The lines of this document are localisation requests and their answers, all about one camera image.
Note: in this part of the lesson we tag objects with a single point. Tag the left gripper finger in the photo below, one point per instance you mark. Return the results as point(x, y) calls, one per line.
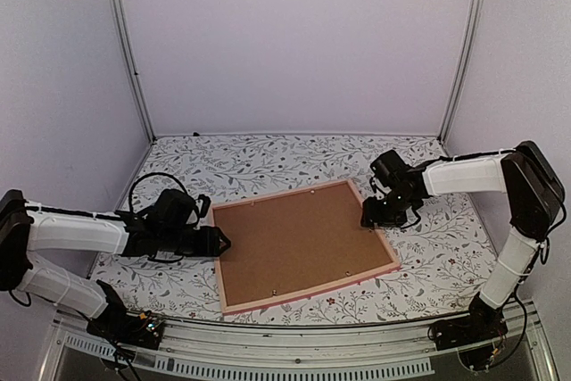
point(220, 236)
point(221, 249)

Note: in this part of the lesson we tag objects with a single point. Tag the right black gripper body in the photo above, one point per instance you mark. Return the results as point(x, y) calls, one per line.
point(391, 213)

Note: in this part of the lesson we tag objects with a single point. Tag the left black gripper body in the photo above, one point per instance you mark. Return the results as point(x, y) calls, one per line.
point(174, 243)

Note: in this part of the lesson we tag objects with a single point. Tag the brown backing board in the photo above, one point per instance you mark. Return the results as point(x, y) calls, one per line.
point(299, 242)

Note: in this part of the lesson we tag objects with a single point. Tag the pink wooden picture frame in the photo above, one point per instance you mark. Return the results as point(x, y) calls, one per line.
point(312, 296)

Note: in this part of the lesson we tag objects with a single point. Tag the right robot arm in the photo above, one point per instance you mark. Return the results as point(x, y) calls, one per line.
point(536, 205)

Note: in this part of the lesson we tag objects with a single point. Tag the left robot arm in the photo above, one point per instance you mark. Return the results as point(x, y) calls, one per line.
point(28, 228)

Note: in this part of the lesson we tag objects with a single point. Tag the floral table mat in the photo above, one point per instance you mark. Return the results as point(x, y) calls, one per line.
point(445, 259)

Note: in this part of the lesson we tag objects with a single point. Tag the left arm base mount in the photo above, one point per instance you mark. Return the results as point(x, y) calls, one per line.
point(118, 327)

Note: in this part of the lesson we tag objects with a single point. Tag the front aluminium rail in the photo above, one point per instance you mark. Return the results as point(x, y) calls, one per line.
point(207, 351)

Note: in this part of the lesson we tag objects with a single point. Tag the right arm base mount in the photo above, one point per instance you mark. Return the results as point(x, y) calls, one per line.
point(484, 342)

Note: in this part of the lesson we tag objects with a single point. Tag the right aluminium post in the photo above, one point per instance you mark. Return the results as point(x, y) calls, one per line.
point(469, 38)

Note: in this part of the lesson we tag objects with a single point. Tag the aluminium post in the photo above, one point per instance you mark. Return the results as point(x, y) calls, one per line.
point(469, 38)
point(121, 26)

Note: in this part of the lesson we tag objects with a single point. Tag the left aluminium post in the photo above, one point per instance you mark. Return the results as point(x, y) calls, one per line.
point(121, 26)

